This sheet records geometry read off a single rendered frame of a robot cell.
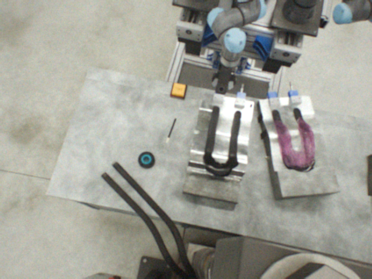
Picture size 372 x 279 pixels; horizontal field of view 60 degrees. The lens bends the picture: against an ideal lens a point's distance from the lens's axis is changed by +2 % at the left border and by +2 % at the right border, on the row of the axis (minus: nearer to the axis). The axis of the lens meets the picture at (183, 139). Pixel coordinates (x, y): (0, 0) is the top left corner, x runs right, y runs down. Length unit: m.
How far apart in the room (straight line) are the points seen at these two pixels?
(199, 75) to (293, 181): 1.22
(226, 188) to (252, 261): 1.19
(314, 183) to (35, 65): 2.28
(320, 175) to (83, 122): 1.16
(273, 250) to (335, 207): 1.38
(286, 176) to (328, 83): 1.52
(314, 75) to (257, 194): 1.55
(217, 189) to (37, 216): 1.44
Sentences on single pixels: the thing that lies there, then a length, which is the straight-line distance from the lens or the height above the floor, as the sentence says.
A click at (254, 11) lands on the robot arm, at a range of 1.32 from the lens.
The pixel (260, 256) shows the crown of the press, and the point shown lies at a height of 2.01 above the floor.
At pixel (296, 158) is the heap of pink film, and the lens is 1.57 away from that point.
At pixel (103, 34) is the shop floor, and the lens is 2.94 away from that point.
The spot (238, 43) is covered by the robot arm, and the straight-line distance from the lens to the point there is 1.19.
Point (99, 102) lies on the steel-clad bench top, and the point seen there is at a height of 0.80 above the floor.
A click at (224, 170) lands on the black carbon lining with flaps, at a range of 1.50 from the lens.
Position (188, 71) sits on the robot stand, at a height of 0.21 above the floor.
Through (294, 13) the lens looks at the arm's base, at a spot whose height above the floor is 1.09.
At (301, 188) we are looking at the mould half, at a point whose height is 0.91.
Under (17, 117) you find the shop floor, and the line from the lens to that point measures 2.78.
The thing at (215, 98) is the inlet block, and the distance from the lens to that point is 1.57.
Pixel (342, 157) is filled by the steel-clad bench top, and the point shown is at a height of 0.80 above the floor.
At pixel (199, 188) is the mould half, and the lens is 1.48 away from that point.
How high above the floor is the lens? 2.32
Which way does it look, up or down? 72 degrees down
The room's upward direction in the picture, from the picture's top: 4 degrees clockwise
